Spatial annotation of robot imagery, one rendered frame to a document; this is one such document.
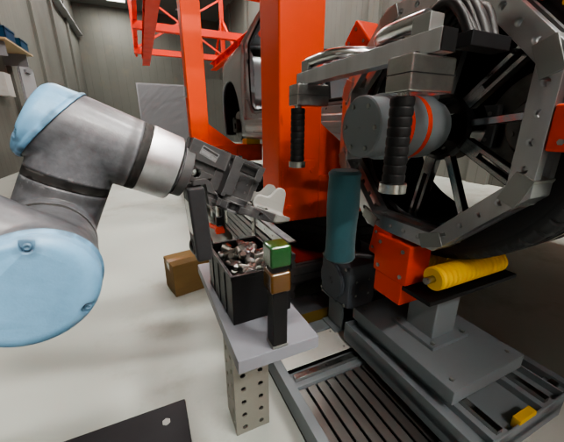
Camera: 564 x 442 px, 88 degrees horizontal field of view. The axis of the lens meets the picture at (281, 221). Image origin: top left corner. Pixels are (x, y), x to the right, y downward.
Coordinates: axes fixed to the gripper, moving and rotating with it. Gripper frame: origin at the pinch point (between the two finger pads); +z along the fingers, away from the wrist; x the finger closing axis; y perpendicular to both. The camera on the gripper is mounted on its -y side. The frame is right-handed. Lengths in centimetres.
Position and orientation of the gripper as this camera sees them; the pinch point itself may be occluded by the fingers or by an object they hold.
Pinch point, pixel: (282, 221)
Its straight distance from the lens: 53.0
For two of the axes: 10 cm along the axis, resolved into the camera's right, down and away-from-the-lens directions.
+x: -4.9, -2.7, 8.3
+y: 3.7, -9.3, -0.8
